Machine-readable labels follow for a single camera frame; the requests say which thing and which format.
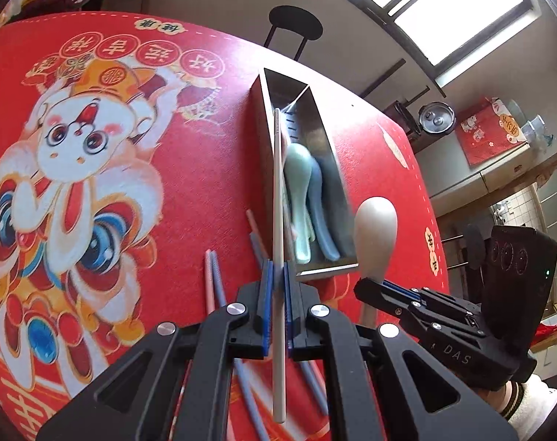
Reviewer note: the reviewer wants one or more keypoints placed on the blue spoon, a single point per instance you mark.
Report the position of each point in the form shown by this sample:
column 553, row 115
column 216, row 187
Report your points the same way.
column 322, row 220

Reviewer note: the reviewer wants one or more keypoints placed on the silver pressure cooker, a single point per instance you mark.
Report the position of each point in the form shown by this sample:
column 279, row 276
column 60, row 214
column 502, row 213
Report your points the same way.
column 437, row 118

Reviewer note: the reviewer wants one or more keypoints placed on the green spoon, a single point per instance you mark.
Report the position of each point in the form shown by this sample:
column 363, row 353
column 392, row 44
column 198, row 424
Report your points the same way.
column 299, row 179

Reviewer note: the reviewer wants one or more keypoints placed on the beige spoon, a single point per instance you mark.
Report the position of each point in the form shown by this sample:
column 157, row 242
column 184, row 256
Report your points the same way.
column 375, row 225

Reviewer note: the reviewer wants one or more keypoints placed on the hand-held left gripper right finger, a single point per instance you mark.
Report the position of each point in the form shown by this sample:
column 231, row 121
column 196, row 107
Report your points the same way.
column 287, row 305

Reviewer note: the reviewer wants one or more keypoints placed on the metal utensil box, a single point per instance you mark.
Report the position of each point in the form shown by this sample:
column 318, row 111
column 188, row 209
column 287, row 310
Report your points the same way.
column 324, row 273

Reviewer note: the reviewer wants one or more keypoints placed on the clear plastic containers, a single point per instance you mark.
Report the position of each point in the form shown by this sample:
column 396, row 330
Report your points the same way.
column 533, row 128

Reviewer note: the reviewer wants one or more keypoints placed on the short pink and blue chopsticks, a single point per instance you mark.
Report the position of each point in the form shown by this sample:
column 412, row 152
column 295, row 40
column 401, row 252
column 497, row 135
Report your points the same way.
column 210, row 275

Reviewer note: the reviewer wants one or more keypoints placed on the red printed cloth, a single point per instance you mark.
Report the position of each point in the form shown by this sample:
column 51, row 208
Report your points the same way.
column 485, row 138

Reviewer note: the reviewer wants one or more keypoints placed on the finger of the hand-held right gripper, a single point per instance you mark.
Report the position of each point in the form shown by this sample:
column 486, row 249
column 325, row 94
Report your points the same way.
column 375, row 295
column 444, row 305

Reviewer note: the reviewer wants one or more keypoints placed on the red printed tablecloth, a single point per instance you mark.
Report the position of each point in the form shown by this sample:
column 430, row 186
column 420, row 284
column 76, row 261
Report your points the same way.
column 191, row 170

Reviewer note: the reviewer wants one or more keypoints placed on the person's right forearm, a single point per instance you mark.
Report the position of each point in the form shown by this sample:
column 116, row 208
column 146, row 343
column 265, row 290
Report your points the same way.
column 535, row 399

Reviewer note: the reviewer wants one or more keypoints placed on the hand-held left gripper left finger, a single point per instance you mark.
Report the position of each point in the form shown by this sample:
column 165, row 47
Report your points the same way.
column 267, row 305

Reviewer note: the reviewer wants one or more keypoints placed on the window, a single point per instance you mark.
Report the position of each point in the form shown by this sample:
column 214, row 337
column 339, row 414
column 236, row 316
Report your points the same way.
column 462, row 4

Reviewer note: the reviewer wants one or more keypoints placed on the grey cabinet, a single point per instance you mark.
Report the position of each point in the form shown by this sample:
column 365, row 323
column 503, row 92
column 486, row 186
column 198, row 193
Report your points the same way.
column 503, row 179

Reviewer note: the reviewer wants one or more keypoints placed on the pink chopstick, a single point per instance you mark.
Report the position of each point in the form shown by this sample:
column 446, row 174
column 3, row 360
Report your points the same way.
column 253, row 229

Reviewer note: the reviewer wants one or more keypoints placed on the beige chopstick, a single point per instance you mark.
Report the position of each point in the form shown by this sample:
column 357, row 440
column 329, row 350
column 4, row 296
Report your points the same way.
column 278, row 216

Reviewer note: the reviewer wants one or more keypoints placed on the blue chopstick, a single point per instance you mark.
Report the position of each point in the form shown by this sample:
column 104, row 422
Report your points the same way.
column 219, row 280
column 258, row 250

